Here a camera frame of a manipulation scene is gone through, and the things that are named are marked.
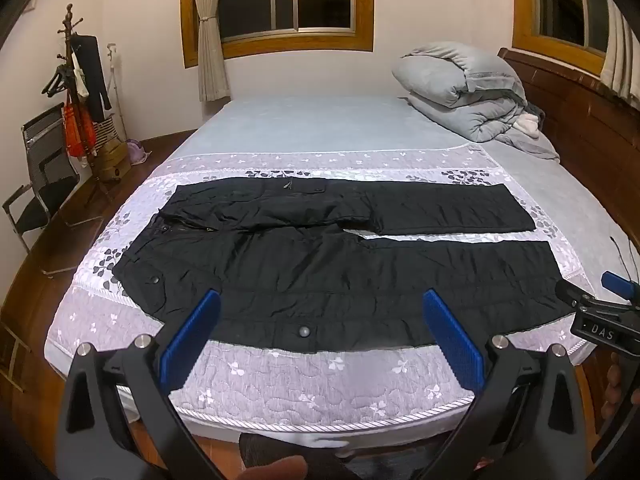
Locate red bag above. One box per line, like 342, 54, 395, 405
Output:
64, 102, 97, 158

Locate wooden coat rack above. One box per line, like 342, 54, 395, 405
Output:
42, 4, 121, 201

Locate black clothes hanger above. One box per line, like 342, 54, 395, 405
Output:
41, 64, 72, 97

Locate thin black cable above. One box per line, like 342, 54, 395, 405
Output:
610, 236, 640, 282

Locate white pole stand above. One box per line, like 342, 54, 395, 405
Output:
106, 44, 127, 142

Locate black pants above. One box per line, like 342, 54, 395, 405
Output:
111, 176, 576, 356

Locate black metal chair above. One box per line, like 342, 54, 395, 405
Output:
2, 102, 103, 276

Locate bed with pale blue sheet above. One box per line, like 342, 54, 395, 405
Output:
45, 95, 640, 441

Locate person's right hand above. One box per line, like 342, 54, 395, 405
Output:
605, 352, 640, 406

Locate folded grey duvet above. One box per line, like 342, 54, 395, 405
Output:
391, 41, 561, 161

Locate lilac leaf-print quilted bedspread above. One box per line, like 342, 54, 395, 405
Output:
45, 142, 608, 438

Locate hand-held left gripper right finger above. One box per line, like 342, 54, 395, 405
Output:
422, 289, 592, 480

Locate black hanging garment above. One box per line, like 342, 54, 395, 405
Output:
70, 34, 113, 123

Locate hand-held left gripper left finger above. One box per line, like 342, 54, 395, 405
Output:
55, 289, 236, 480

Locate pale purple cloth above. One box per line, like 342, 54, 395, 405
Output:
126, 140, 152, 166

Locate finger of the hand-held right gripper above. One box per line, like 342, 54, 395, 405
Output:
555, 280, 601, 312
601, 271, 640, 307

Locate wooden headboard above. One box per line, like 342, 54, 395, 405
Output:
497, 47, 640, 281

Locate cream curtain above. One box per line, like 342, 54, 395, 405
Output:
192, 0, 232, 103
600, 0, 640, 106

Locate white cloth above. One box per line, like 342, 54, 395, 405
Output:
515, 112, 543, 137

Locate person's left hand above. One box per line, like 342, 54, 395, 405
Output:
235, 455, 309, 480

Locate brown bag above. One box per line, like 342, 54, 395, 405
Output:
94, 137, 132, 184

